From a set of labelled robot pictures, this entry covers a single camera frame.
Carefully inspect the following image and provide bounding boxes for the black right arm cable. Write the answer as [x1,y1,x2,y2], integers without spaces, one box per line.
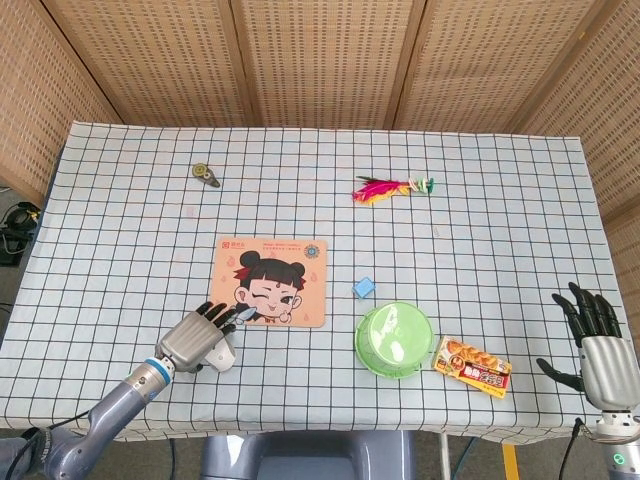
[564,417,587,480]

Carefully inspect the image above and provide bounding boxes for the cartoon girl mouse pad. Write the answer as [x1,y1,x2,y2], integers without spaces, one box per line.
[208,238,329,329]

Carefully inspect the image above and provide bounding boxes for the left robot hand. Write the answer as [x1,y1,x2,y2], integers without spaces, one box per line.
[154,301,239,375]

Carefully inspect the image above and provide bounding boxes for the colourful feather shuttlecock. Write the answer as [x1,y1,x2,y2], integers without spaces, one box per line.
[351,174,436,207]

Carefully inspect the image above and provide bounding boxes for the blue square block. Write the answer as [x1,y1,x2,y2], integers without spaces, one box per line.
[351,278,378,301]

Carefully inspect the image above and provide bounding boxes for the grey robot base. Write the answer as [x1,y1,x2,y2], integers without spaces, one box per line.
[199,430,419,480]

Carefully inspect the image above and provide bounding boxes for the woven bamboo screen panel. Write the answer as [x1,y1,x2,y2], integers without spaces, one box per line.
[519,0,640,301]
[394,0,601,137]
[0,0,124,201]
[229,0,426,129]
[42,0,251,126]

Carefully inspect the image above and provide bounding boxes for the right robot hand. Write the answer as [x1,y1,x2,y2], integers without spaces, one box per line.
[535,282,640,414]

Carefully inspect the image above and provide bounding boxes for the yellow curry box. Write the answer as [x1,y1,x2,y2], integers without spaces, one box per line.
[431,335,513,399]

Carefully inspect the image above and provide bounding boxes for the checkered tablecloth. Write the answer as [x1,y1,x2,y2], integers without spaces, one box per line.
[0,121,640,444]

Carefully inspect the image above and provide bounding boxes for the green plastic bucket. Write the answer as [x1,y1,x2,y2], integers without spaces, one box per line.
[354,299,435,377]

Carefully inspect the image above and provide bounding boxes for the white computer mouse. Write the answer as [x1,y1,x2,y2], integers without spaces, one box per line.
[206,338,237,374]

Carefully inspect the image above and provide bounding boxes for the black equipment on floor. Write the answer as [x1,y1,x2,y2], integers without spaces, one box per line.
[0,199,42,269]

